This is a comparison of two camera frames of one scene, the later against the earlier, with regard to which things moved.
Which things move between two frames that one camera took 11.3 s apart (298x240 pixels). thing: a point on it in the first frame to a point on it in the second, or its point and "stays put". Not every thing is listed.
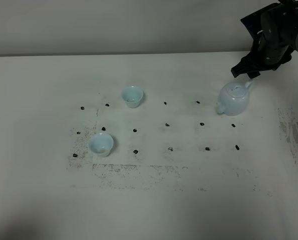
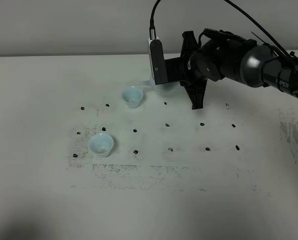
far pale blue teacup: [132, 95] stays put
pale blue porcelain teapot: [234, 98] to [166, 88]
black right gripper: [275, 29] to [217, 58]
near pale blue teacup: [101, 144] stays put
